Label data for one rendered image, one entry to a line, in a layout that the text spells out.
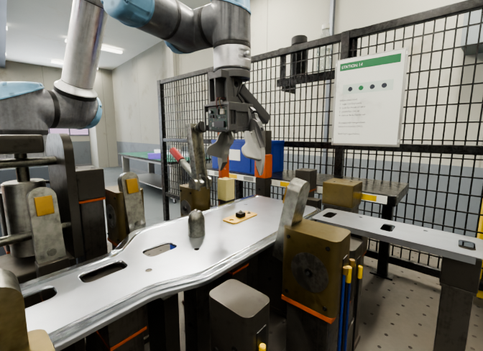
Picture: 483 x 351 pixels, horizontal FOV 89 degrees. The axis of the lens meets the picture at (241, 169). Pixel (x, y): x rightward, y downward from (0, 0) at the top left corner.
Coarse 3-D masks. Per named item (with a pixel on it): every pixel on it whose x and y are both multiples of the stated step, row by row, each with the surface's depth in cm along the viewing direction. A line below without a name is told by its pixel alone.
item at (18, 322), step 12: (0, 276) 16; (12, 276) 16; (0, 288) 15; (12, 288) 15; (0, 300) 15; (12, 300) 16; (0, 312) 15; (12, 312) 16; (24, 312) 16; (0, 324) 15; (12, 324) 16; (24, 324) 16; (0, 336) 16; (12, 336) 16; (24, 336) 17; (0, 348) 16; (12, 348) 16
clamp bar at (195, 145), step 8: (192, 128) 62; (200, 128) 60; (192, 136) 62; (200, 136) 64; (192, 144) 62; (200, 144) 64; (192, 152) 62; (200, 152) 65; (192, 160) 63; (200, 160) 65; (192, 168) 63; (200, 168) 64; (192, 176) 63
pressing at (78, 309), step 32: (160, 224) 51; (224, 224) 52; (256, 224) 52; (128, 256) 39; (160, 256) 39; (192, 256) 39; (224, 256) 39; (32, 288) 30; (64, 288) 30; (96, 288) 30; (128, 288) 30; (160, 288) 31; (192, 288) 32; (32, 320) 25; (64, 320) 25; (96, 320) 26
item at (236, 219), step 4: (236, 212) 56; (244, 212) 56; (252, 212) 59; (232, 216) 56; (236, 216) 56; (240, 216) 55; (244, 216) 56; (248, 216) 56; (252, 216) 56; (224, 220) 54; (228, 220) 54; (236, 220) 54; (240, 220) 54; (244, 220) 54
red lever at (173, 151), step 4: (172, 148) 70; (172, 152) 69; (176, 152) 69; (172, 156) 70; (176, 156) 69; (180, 156) 68; (180, 160) 68; (184, 160) 68; (180, 164) 68; (184, 164) 67; (188, 164) 68; (184, 168) 67; (188, 168) 66; (188, 172) 66; (200, 180) 64; (200, 184) 64
